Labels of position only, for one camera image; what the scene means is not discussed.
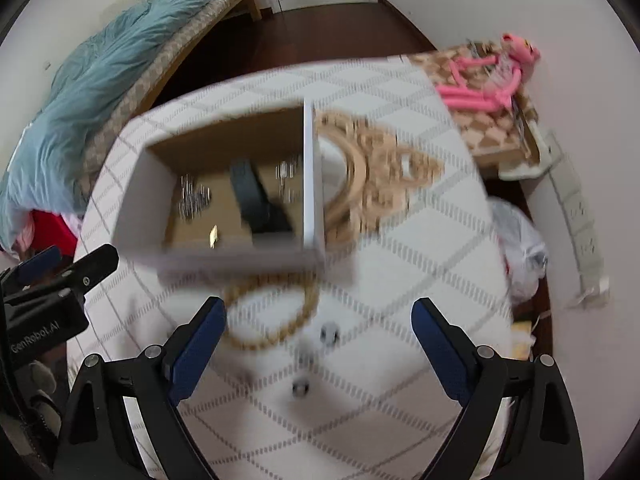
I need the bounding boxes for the white jewelry box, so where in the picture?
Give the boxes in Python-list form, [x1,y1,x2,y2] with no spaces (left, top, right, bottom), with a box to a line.
[110,100,330,275]

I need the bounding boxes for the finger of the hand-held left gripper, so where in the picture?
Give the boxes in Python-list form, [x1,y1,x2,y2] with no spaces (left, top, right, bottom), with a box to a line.
[0,245,64,291]
[50,243,121,297]

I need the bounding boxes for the clear plastic bag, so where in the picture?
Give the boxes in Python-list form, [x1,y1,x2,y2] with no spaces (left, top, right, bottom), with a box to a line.
[486,196,550,305]

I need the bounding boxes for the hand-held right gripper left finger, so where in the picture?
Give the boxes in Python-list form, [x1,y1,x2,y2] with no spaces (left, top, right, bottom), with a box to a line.
[52,296,228,480]

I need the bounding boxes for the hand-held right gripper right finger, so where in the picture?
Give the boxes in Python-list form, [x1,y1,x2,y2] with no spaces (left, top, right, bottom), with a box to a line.
[410,297,586,480]

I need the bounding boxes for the silver chain jewelry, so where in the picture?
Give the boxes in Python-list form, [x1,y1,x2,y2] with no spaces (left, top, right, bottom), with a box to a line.
[176,174,215,222]

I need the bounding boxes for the silver earrings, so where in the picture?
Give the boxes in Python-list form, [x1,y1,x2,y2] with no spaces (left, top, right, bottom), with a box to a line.
[275,159,302,198]

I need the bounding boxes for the checkered mattress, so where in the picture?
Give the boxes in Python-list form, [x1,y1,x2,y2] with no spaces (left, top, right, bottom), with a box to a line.
[77,0,252,198]

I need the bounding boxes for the pink plush toy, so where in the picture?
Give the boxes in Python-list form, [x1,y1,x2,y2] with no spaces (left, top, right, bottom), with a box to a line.
[434,31,535,112]

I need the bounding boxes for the brown checkered cloth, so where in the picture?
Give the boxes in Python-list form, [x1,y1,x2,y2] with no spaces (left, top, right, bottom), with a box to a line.
[409,42,542,170]

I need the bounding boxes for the red cloth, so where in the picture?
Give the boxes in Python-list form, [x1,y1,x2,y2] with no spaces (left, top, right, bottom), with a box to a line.
[27,209,82,261]

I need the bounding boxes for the white power strip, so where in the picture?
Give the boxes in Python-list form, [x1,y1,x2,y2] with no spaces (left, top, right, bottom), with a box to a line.
[546,129,612,307]

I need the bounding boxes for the teal duvet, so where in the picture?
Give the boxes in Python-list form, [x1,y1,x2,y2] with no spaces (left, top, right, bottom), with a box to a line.
[0,0,215,253]

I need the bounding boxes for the wooden bed frame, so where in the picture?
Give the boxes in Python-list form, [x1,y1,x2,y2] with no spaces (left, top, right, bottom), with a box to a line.
[147,0,265,111]

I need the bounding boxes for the black strap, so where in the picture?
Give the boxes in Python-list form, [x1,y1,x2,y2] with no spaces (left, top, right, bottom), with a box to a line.
[229,158,297,236]

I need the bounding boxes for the gold bead necklace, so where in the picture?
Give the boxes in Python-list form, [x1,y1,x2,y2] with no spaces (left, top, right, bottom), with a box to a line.
[219,271,320,352]

